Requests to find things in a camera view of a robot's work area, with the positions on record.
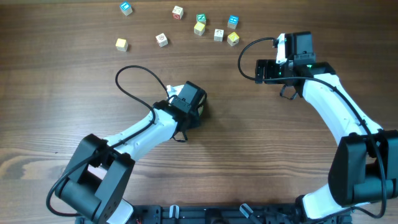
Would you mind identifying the white block green edge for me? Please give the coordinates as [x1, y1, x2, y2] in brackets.
[198, 105, 204, 116]

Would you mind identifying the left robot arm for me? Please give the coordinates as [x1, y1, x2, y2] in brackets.
[51, 82, 207, 223]

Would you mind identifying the yellow block right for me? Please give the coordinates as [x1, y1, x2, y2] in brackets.
[227, 32, 240, 47]

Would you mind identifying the yellow block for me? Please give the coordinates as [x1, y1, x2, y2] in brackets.
[115, 39, 129, 52]
[194, 22, 205, 36]
[227, 32, 240, 47]

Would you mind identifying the white block red picture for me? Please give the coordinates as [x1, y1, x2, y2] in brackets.
[155, 33, 168, 47]

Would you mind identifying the blue block top right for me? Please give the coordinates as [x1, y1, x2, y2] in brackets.
[228, 15, 239, 29]

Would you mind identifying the yellow block centre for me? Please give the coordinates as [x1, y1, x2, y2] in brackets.
[194, 22, 205, 36]

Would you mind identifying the yellow block left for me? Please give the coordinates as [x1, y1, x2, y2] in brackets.
[115, 39, 129, 52]

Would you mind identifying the green letter N block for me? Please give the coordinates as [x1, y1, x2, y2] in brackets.
[196, 14, 206, 24]

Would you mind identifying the red-edged block top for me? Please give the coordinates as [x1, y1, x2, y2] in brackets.
[172, 6, 183, 20]

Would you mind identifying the blue letter block far left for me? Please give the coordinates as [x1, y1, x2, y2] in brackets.
[119, 1, 132, 16]

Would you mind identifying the right camera cable black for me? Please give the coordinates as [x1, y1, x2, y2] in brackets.
[237, 37, 388, 219]

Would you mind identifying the camera cable black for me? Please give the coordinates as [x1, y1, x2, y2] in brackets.
[237, 37, 388, 219]
[45, 65, 167, 217]

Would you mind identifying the left camera cable black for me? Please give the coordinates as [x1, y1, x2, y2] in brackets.
[45, 65, 167, 217]

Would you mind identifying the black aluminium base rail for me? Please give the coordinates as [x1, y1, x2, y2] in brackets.
[75, 203, 353, 224]

